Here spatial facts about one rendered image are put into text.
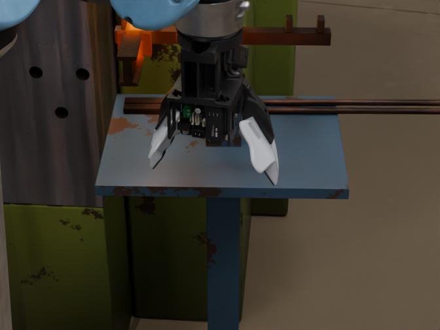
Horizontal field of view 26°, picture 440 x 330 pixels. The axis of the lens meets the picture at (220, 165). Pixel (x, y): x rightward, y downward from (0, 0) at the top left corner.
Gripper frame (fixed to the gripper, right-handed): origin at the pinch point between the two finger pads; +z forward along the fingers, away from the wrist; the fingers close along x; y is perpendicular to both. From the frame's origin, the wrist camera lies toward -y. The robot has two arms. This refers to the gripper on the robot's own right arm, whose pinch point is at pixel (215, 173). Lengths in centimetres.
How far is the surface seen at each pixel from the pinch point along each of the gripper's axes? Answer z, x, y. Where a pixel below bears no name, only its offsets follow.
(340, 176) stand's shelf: 21.4, 11.9, -35.4
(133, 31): -6.9, -16.9, -21.7
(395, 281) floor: 93, 22, -100
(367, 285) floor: 93, 16, -96
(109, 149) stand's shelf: 21.4, -26.6, -34.3
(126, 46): -6.9, -16.4, -17.2
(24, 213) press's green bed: 49, -51, -49
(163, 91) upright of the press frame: 31, -29, -72
